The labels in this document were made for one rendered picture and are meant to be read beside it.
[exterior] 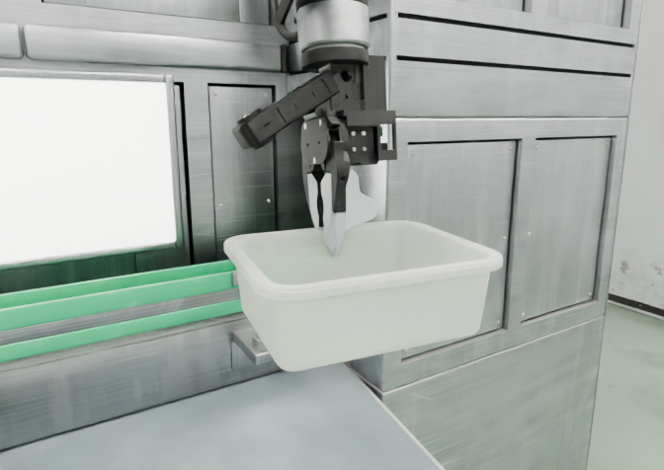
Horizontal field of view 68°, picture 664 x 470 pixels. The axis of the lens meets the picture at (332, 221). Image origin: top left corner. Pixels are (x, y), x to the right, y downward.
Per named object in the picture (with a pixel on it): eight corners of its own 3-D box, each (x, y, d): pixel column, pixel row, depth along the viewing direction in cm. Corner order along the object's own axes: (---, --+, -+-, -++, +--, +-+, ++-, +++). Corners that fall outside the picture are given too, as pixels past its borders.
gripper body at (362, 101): (399, 166, 52) (394, 48, 51) (324, 170, 48) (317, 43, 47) (364, 168, 59) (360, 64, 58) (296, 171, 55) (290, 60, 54)
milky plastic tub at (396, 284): (510, 350, 44) (518, 257, 43) (268, 406, 36) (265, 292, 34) (407, 287, 60) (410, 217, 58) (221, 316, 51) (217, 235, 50)
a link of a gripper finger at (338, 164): (353, 212, 49) (348, 122, 48) (339, 213, 49) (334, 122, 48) (333, 210, 54) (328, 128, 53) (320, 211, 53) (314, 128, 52)
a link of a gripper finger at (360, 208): (385, 254, 53) (381, 166, 52) (336, 260, 50) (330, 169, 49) (372, 250, 56) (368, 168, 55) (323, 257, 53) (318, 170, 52)
